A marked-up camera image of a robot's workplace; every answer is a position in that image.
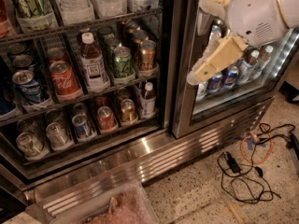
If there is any pink bubble wrap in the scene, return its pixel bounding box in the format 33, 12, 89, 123
84, 191, 151, 224

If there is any blue can bottom shelf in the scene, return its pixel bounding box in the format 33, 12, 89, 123
72, 114, 96, 142

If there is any blue Pepsi can behind door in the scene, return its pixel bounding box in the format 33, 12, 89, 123
206, 72, 222, 93

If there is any iced tea bottle white cap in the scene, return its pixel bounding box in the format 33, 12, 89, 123
80, 32, 109, 92

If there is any gold can bottom shelf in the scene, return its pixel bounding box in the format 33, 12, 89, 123
121, 99, 138, 125

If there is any silver can bottom shelf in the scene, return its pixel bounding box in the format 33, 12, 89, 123
46, 122, 74, 151

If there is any small tea bottle lower shelf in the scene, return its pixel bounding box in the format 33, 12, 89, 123
140, 82, 156, 117

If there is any black power adapter cable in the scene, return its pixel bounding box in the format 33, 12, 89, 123
217, 123, 297, 204

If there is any tea bottle behind door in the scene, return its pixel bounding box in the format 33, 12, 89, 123
236, 49, 260, 85

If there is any red can bottom shelf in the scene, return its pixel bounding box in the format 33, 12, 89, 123
97, 106, 118, 133

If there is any gold soda can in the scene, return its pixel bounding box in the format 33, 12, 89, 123
138, 40, 157, 77

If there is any clear plastic bin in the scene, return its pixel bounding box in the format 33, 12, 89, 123
45, 180, 159, 224

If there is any orange extension cable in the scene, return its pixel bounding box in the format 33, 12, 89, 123
239, 133, 275, 165

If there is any stainless steel glass-door fridge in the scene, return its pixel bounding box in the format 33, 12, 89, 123
0, 0, 299, 224

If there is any red Coca-Cola can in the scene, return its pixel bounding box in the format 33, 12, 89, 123
50, 61, 83, 102

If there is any blue Pepsi can middle shelf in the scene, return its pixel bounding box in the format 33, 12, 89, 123
12, 70, 53, 113

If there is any green-white can bottom left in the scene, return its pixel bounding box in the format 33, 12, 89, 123
16, 132, 50, 161

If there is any green tall can top shelf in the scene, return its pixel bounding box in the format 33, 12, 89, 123
12, 0, 54, 33

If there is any fridge glass door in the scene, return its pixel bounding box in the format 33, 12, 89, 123
173, 0, 298, 137

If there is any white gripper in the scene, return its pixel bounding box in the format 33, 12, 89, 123
187, 0, 288, 85

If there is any green soda can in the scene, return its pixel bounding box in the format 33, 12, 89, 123
113, 46, 135, 85

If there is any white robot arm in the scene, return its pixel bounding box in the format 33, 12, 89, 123
187, 0, 299, 85

